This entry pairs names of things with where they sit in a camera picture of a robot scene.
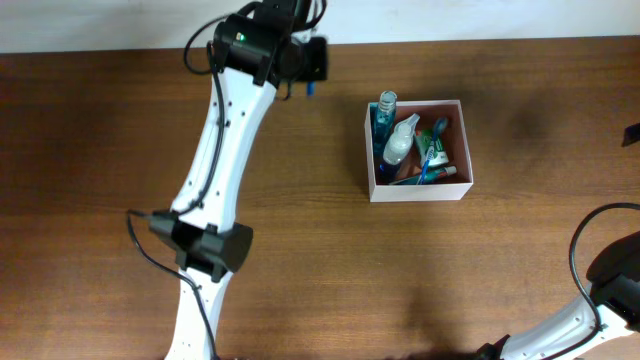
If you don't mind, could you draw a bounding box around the green red toothpaste tube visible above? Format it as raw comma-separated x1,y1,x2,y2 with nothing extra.
391,166,457,185

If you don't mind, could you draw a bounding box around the blue disposable razor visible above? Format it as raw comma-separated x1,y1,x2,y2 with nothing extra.
306,81,316,96

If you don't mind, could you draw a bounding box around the blue white toothbrush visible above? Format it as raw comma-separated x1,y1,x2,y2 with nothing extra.
417,117,449,185

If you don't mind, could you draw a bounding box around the clear purple spray bottle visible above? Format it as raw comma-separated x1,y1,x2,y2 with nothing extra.
379,113,420,183

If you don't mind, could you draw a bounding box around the pink cardboard box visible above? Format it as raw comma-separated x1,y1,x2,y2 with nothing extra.
364,100,474,202

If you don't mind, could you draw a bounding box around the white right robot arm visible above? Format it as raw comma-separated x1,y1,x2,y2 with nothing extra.
473,202,639,360

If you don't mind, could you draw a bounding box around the blue mouthwash bottle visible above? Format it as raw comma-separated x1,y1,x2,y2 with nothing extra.
372,90,397,156

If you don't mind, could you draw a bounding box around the green soap box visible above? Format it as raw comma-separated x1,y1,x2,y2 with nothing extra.
414,129,449,168

